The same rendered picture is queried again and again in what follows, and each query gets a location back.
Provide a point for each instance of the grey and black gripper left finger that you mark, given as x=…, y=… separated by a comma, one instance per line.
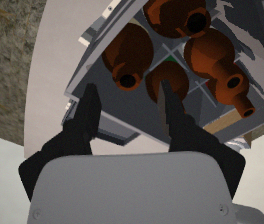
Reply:
x=82, y=128

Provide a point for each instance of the dark grey crate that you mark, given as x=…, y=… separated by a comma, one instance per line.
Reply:
x=242, y=21

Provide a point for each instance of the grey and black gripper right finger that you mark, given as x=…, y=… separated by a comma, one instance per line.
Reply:
x=188, y=135

